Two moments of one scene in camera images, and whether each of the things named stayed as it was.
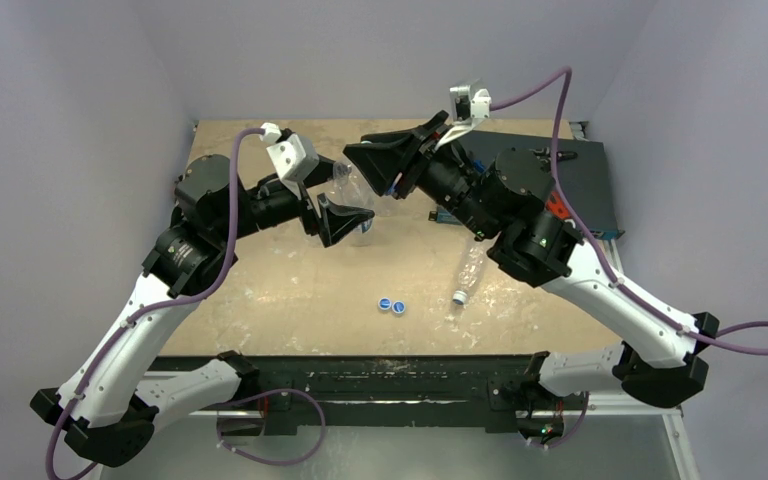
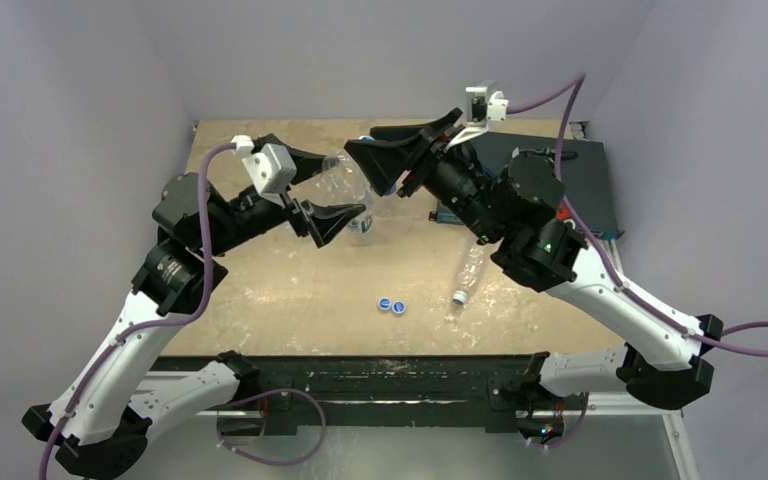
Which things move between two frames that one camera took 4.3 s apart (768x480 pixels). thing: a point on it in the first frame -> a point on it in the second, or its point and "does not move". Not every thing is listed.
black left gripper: [333, 220] -> [322, 220]
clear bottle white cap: [349, 190] does not move
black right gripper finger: [383, 164] does not move
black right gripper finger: [424, 130] does not move
